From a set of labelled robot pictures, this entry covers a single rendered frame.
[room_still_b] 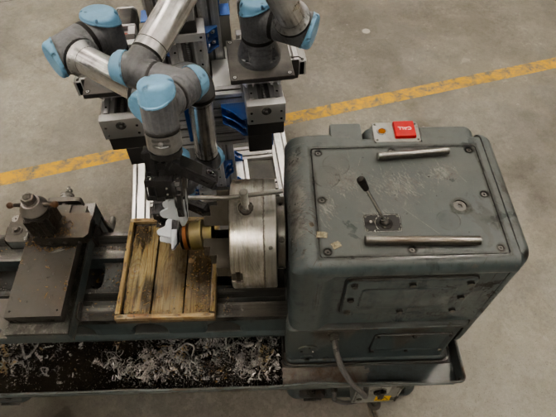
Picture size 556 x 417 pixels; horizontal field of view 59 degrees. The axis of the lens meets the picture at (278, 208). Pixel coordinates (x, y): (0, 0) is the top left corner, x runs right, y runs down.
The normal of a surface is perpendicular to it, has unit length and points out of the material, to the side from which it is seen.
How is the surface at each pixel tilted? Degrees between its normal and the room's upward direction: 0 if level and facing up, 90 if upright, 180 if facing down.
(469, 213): 0
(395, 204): 0
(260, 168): 0
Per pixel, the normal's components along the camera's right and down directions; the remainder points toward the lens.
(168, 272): 0.00, -0.57
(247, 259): 0.03, 0.38
